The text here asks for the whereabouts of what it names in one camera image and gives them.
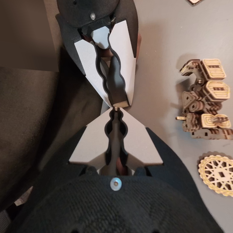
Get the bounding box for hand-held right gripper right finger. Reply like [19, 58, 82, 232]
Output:
[118, 107, 163, 171]

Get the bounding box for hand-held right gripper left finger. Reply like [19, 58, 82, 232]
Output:
[69, 107, 113, 171]

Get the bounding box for wooden spoked gear wheel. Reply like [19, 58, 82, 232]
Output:
[197, 152, 233, 197]

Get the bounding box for grey desk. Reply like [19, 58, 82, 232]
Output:
[39, 0, 233, 233]

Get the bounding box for wooden puzzle vehicle model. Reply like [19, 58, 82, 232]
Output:
[175, 58, 233, 141]

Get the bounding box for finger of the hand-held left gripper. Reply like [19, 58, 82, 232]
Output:
[74, 25, 113, 108]
[107, 20, 136, 107]

